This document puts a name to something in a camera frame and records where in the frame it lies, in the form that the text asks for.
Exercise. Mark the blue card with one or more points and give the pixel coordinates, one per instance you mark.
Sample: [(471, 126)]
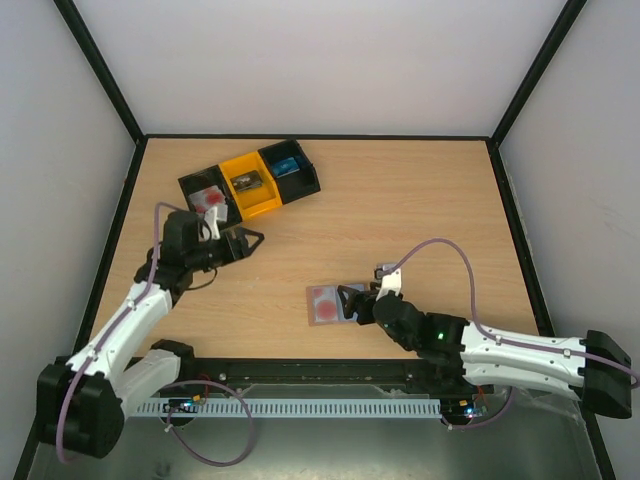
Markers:
[(285, 167)]

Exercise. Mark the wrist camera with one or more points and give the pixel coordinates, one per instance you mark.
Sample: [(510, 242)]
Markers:
[(215, 220), (390, 280)]

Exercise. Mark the black bin left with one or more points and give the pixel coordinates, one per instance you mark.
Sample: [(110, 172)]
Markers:
[(208, 177)]

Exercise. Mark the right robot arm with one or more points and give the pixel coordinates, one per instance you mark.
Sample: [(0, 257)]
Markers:
[(592, 369)]

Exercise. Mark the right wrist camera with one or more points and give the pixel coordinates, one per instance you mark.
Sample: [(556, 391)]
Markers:
[(390, 280)]

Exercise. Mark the black VIP card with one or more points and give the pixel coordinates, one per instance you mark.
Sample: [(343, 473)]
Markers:
[(247, 181)]

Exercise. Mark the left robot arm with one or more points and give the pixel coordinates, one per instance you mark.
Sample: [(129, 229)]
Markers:
[(83, 402)]

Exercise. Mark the black bin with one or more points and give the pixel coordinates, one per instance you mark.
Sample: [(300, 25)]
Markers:
[(208, 177), (294, 174)]

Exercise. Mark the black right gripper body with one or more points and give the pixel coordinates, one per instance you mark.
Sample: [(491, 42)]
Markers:
[(361, 308)]

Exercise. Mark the black bin right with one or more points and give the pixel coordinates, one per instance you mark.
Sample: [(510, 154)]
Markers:
[(294, 174)]

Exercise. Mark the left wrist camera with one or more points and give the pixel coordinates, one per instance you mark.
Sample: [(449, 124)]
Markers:
[(215, 220)]

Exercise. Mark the slotted cable duct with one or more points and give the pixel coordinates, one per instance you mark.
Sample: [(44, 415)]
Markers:
[(295, 408)]

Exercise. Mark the yellow bin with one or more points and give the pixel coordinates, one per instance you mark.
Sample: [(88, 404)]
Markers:
[(258, 201)]

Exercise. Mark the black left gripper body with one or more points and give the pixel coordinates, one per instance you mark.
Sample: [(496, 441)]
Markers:
[(228, 254)]

